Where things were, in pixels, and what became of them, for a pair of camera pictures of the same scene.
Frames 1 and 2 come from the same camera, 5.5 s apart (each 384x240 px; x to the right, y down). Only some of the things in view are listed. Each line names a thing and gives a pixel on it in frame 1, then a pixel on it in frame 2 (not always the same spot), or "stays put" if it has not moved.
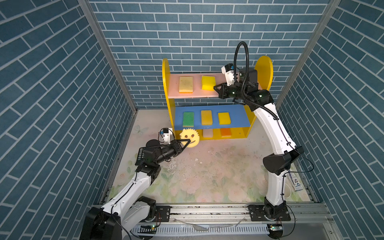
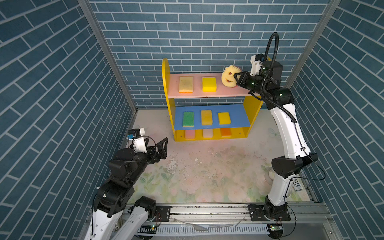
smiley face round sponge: (189, 134) → (228, 78)
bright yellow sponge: (224, 118) stays put
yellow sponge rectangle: (206, 117) stays put
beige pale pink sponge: (208, 133) stays put
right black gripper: (222, 93) → (246, 75)
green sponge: (188, 119) stays put
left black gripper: (175, 148) → (162, 153)
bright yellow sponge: (208, 83) stays put
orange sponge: (225, 132) stays put
